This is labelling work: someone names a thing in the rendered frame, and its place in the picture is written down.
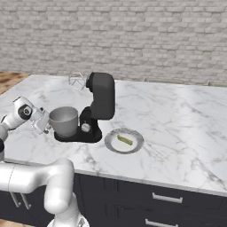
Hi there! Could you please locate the wire whisk attachment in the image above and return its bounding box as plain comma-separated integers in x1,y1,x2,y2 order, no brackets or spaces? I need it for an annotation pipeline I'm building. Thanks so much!
68,72,88,91

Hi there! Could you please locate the dark cupboard door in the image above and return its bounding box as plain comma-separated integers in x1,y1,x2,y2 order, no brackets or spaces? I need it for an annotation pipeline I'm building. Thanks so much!
0,189,56,227

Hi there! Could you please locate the black stand mixer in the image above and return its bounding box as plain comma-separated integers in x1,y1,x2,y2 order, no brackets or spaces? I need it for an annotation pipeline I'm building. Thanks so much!
53,71,116,144

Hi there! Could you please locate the yellow butter stick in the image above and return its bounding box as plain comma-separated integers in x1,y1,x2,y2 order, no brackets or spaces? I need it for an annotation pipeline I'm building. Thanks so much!
116,134,134,146

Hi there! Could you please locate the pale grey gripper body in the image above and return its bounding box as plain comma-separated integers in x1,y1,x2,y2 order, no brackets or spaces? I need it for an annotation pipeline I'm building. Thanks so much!
30,107,51,136

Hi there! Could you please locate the silver drawer handle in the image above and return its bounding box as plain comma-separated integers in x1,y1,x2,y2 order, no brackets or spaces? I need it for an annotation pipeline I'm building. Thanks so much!
145,218,180,227
152,192,184,205

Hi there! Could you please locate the silver mixer bowl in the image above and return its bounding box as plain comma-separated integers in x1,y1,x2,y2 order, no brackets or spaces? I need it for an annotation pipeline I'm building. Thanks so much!
48,106,80,138

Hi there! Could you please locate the grey rimmed plate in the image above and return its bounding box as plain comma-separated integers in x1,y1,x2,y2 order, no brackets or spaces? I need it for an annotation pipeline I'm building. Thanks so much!
104,127,145,155

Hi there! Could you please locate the silver cupboard door handle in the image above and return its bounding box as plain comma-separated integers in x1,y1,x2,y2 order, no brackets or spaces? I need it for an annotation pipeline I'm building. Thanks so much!
20,192,32,211
9,191,20,208

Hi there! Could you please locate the dark drawer front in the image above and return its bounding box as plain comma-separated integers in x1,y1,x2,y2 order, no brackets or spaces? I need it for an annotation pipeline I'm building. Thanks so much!
118,178,227,215
118,206,227,227

